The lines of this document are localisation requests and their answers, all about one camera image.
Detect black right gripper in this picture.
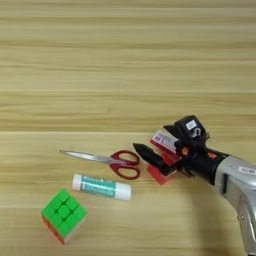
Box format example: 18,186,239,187
132,123,231,186

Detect small red and white box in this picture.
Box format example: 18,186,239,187
150,130,180,158

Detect red foam cube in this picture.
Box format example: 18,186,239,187
147,149,183,186

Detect red-handled scissors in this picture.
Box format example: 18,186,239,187
59,149,142,181

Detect white and teal glue stick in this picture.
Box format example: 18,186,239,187
71,173,132,202

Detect Rubik's cube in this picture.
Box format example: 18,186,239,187
40,188,89,246

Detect black box with white label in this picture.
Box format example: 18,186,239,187
173,114,211,152

